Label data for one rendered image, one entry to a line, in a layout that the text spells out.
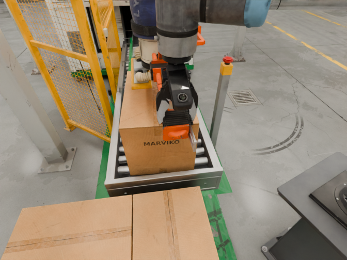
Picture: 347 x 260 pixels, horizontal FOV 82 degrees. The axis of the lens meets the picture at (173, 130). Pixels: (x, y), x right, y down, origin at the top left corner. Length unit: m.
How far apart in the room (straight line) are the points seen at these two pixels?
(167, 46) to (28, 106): 1.55
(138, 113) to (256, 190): 1.33
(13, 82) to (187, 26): 1.51
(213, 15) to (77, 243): 1.11
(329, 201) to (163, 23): 1.01
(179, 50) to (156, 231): 0.90
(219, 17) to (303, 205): 0.91
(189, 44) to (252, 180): 1.72
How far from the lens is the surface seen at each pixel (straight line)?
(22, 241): 1.34
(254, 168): 2.14
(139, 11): 0.98
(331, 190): 1.21
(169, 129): 0.55
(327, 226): 1.12
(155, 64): 0.90
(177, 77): 0.48
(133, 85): 1.02
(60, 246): 1.23
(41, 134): 2.06
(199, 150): 1.42
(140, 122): 1.02
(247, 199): 1.92
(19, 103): 1.89
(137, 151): 1.12
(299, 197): 1.13
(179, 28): 0.44
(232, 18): 0.43
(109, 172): 1.30
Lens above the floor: 1.61
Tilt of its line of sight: 43 degrees down
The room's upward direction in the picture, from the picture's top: straight up
